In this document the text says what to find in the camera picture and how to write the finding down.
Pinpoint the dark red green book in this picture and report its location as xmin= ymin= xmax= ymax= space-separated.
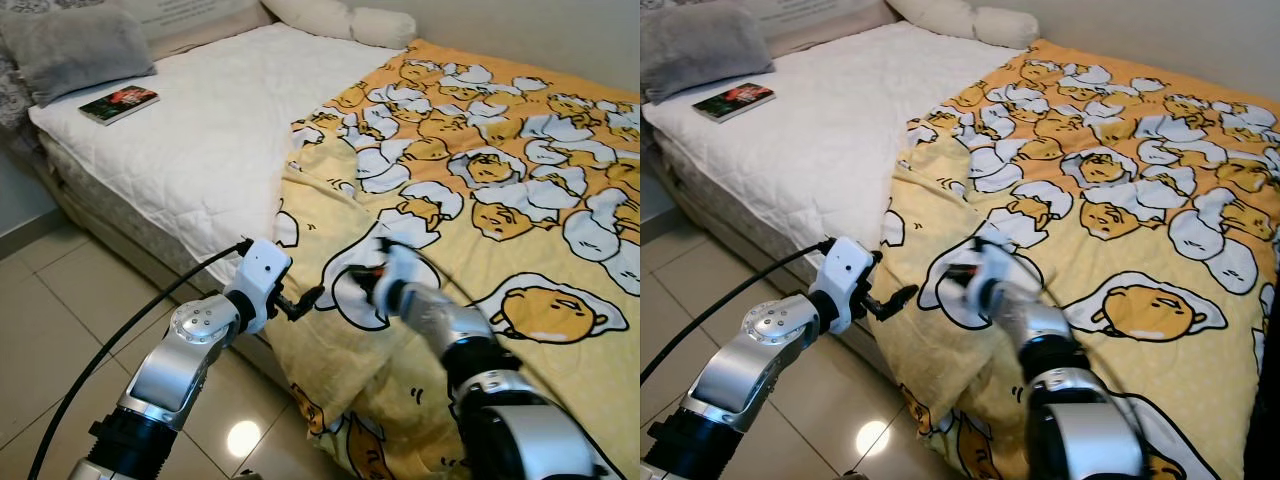
xmin=692 ymin=82 xmax=776 ymax=123
xmin=78 ymin=86 xmax=161 ymax=126

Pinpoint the yellow egg cartoon blanket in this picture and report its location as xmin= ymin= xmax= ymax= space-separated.
xmin=880 ymin=38 xmax=1280 ymax=480
xmin=262 ymin=38 xmax=641 ymax=480

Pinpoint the white quilted mattress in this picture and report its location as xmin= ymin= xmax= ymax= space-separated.
xmin=28 ymin=22 xmax=406 ymax=261
xmin=645 ymin=22 xmax=1026 ymax=251

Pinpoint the cream bolster pillow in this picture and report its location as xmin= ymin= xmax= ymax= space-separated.
xmin=885 ymin=0 xmax=1041 ymax=51
xmin=260 ymin=0 xmax=418 ymax=51

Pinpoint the beige printed headboard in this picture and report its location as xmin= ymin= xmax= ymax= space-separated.
xmin=740 ymin=0 xmax=901 ymax=41
xmin=100 ymin=0 xmax=276 ymax=61

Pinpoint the grey fluffy pillow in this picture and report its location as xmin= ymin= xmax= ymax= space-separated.
xmin=640 ymin=0 xmax=774 ymax=104
xmin=0 ymin=8 xmax=158 ymax=106

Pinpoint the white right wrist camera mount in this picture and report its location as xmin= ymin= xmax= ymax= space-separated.
xmin=975 ymin=245 xmax=1021 ymax=321
xmin=380 ymin=245 xmax=426 ymax=311

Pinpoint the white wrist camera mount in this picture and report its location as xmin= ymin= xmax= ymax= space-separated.
xmin=975 ymin=245 xmax=1021 ymax=321
xmin=380 ymin=245 xmax=426 ymax=311
xmin=232 ymin=240 xmax=293 ymax=336
xmin=808 ymin=237 xmax=881 ymax=336

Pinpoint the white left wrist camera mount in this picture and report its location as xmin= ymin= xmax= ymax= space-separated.
xmin=232 ymin=240 xmax=293 ymax=336
xmin=808 ymin=237 xmax=881 ymax=336

